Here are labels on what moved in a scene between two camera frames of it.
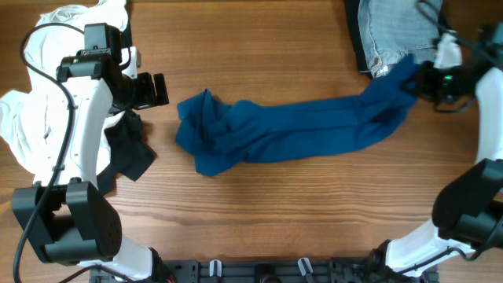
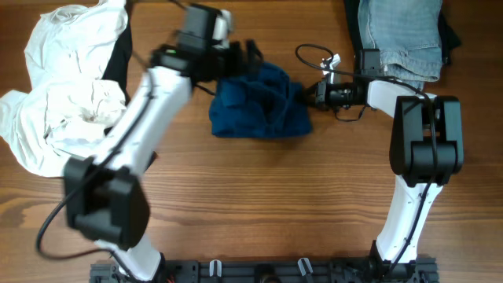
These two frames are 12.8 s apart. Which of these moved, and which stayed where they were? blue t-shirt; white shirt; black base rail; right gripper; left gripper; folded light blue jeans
Moved: right gripper; left gripper; blue t-shirt
Stayed: folded light blue jeans; black base rail; white shirt
